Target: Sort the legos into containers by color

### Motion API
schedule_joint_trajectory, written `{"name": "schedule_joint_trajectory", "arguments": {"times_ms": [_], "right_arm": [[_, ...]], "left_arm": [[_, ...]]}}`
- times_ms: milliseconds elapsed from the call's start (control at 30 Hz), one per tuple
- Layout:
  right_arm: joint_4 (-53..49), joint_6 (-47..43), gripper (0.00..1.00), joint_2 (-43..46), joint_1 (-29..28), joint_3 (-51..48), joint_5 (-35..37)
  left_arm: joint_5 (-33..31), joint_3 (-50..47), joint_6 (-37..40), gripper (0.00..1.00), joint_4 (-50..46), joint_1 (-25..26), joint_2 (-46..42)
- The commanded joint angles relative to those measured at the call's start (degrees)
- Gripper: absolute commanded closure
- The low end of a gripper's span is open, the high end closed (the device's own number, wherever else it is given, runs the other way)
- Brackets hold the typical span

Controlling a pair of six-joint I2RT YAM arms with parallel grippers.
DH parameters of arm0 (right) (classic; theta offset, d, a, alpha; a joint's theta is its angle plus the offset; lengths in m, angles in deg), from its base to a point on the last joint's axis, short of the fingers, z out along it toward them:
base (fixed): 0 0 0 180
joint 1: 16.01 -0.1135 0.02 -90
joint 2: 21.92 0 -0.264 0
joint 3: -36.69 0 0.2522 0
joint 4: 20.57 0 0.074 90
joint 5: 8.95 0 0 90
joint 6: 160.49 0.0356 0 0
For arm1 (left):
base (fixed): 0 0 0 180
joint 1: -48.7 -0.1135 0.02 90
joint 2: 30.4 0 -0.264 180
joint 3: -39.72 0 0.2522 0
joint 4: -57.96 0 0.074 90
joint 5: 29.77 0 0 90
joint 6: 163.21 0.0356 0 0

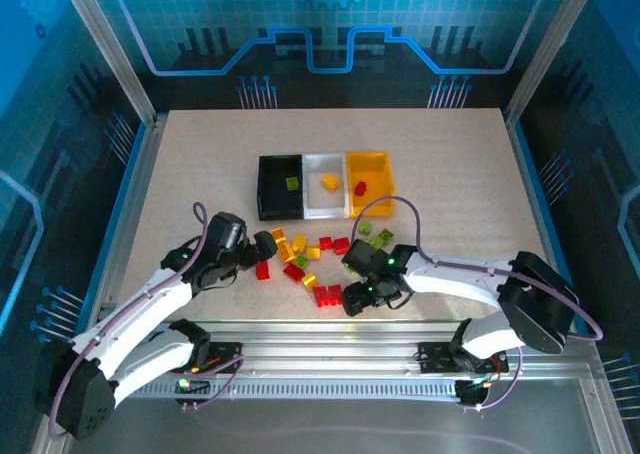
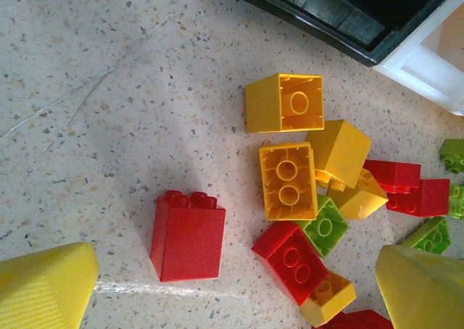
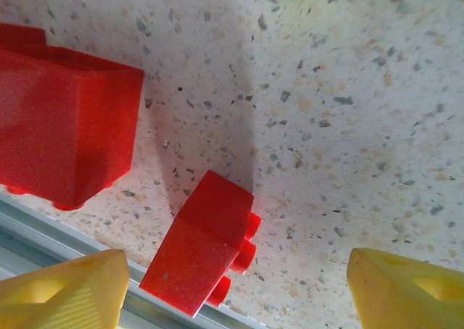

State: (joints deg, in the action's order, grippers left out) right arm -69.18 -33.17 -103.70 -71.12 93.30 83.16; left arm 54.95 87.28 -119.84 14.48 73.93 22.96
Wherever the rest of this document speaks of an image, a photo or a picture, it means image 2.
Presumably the tall red lego brick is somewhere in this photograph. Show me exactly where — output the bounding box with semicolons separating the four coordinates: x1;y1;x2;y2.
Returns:
149;190;226;283

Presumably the white plastic container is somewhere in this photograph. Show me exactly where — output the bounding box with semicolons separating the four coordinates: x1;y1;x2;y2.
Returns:
372;0;464;117

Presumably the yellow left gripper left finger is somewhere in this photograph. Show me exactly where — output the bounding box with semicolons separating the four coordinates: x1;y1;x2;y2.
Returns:
0;241;99;329

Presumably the green lego brick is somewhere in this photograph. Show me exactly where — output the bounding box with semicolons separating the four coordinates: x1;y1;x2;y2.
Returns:
439;138;464;174
294;194;351;259
403;215;452;256
447;183;464;220

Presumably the black plastic container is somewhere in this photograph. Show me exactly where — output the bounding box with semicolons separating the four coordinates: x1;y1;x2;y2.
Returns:
227;0;464;68

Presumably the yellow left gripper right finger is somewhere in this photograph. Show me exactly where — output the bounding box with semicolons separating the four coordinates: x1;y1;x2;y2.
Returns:
375;244;464;329

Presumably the long yellow lego brick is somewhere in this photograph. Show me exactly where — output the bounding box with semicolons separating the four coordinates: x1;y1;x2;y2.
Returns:
258;142;319;222

